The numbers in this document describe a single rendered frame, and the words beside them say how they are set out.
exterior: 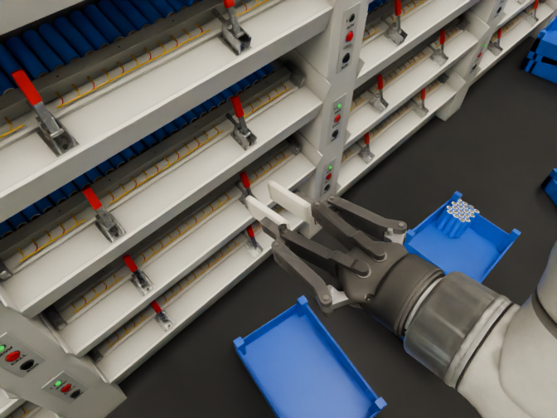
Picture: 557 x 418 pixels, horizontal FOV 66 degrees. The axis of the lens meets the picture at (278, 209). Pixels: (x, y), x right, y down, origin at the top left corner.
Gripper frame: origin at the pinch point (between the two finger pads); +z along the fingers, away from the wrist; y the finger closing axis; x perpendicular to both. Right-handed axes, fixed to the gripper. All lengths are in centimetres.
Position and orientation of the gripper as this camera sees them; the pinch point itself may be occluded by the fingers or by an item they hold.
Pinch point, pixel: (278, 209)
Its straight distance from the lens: 51.9
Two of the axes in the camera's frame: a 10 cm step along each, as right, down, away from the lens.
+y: 7.2, -5.7, 4.0
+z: -6.8, -4.5, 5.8
